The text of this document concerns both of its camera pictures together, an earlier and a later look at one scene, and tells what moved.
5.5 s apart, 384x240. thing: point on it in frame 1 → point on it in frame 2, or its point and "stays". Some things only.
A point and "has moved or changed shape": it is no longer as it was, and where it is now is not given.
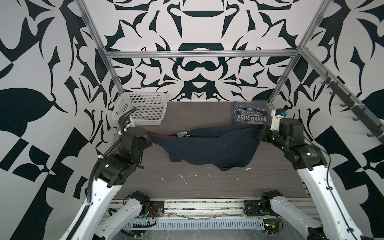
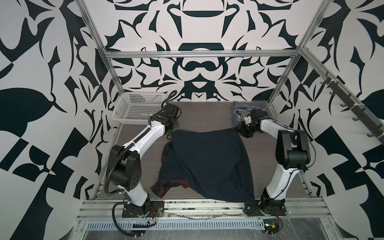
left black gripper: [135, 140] → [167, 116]
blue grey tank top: [251, 112] stays
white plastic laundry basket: [151, 107] stays
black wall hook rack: [376, 128] stays
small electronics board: [271, 226] stays
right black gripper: [264, 134] → [241, 127]
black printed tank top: [228, 147] has moved or changed shape
